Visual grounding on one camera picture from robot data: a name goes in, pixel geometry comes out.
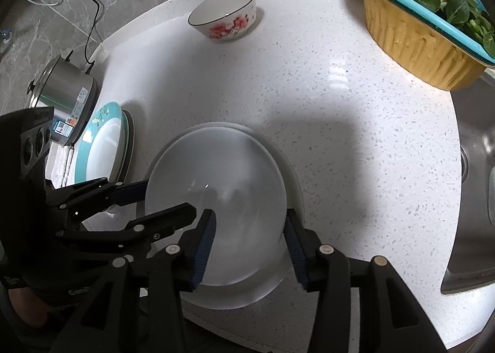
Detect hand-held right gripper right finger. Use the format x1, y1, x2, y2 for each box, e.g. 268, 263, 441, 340
284, 209, 449, 353

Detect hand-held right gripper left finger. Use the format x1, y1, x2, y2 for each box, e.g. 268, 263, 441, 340
50, 209, 216, 353

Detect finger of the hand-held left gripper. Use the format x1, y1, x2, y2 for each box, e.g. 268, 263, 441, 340
58, 203, 198, 257
46, 178, 149, 218

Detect small white bowl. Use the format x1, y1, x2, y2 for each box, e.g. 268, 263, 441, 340
145, 130, 287, 287

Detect large white bowl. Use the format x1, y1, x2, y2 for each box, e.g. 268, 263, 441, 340
170, 121, 306, 309

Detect teal floral rim plate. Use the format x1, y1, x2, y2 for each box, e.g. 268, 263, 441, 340
75, 102, 129, 187

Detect grey plate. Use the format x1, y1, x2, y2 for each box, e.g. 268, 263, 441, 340
120, 109, 135, 184

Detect red floral bowl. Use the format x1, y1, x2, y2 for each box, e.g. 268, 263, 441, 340
188, 0, 258, 42

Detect person's left hand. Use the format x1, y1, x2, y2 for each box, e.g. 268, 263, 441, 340
8, 287, 74, 328

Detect white ribbed mat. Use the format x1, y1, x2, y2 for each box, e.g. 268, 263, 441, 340
49, 143, 79, 188

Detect stainless steel sink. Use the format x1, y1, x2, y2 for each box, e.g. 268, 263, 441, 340
441, 75, 495, 296

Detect yellow basket teal colander greens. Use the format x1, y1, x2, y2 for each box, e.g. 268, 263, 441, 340
345, 0, 495, 70

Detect black power cable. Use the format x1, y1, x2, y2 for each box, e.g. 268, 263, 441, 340
50, 0, 106, 71

